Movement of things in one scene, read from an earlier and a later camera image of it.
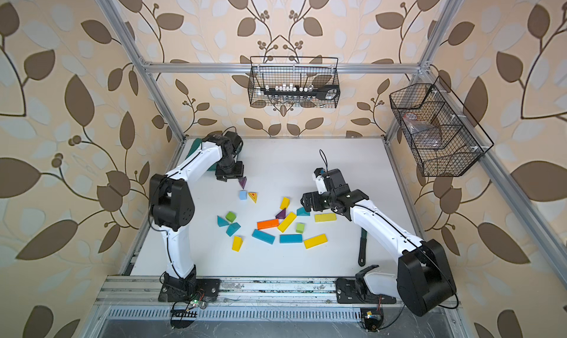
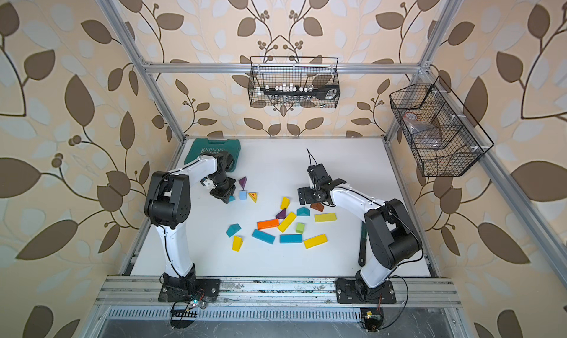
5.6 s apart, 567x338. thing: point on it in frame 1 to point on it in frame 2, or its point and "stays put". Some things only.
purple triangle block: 242,181 stays put
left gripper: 226,175 to 220,193
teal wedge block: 232,228 stays put
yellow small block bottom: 236,243 stays put
